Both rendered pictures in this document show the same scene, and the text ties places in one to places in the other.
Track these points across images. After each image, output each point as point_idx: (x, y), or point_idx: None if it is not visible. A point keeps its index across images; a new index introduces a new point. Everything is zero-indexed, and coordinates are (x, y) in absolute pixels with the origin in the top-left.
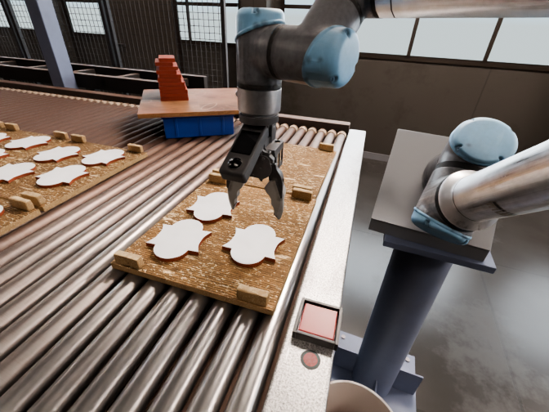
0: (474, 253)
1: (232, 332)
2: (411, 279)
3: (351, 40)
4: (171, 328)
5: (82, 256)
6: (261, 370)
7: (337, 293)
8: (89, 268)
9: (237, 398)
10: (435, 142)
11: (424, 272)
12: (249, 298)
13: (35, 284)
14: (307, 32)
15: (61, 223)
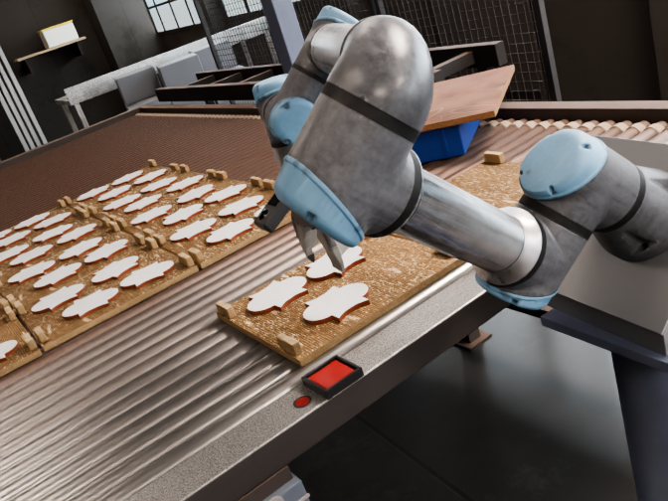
0: (650, 340)
1: (262, 374)
2: (626, 396)
3: (293, 109)
4: (226, 365)
5: (206, 308)
6: (260, 401)
7: (380, 359)
8: (204, 317)
9: (232, 412)
10: (638, 154)
11: (633, 381)
12: (284, 347)
13: (167, 325)
14: (271, 106)
15: (209, 279)
